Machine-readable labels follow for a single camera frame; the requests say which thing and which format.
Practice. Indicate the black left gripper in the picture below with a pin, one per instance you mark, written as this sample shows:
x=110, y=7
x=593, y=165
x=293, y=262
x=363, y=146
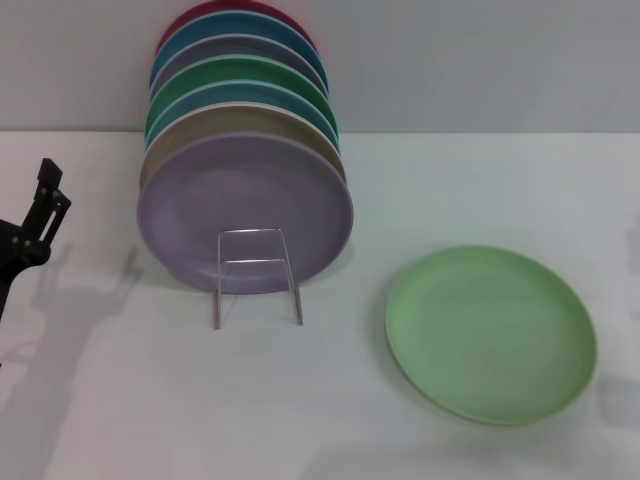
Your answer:
x=12, y=260

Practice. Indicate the grey lilac plate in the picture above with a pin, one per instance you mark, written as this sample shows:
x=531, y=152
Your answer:
x=235, y=47

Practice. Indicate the purple plate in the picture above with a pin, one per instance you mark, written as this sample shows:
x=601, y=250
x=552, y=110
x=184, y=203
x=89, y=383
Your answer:
x=240, y=190

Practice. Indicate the dark green plate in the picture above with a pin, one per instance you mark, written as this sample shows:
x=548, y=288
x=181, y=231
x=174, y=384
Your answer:
x=235, y=70

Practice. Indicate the light blue plate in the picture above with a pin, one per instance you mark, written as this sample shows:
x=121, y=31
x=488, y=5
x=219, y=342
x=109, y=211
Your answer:
x=235, y=92

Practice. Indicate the beige plate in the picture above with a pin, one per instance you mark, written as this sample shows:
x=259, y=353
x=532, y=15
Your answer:
x=225, y=120

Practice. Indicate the red plate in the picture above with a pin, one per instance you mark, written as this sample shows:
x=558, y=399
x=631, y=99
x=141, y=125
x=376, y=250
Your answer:
x=280, y=9

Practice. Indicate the teal blue plate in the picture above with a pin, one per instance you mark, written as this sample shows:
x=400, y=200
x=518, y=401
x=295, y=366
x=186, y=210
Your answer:
x=240, y=27

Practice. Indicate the light green plate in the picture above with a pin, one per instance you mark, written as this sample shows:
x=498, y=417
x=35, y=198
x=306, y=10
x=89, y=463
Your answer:
x=490, y=335

